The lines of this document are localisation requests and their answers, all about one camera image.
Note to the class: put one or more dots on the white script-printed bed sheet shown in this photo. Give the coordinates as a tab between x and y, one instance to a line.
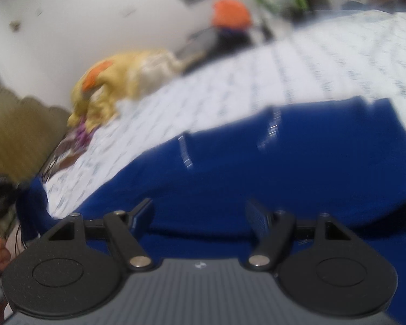
243	84

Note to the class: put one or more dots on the yellow crumpled blanket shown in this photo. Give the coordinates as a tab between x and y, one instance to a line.
118	78

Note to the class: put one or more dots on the olive upholstered headboard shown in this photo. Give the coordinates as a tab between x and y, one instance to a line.
20	132

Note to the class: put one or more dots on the dark grey bag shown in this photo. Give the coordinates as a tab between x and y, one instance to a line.
209	45

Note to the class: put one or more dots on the blue sweater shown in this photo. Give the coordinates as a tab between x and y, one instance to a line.
257	162

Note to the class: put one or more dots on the green and black clutter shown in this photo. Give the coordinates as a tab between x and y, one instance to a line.
291	0

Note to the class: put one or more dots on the purple patterned cloth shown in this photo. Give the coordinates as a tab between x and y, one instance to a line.
79	135

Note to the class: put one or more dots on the orange plush item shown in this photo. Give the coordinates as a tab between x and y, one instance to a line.
231	12

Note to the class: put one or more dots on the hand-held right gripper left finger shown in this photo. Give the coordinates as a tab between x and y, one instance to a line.
142	215

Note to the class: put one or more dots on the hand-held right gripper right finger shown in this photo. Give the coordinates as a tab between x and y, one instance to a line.
257	217

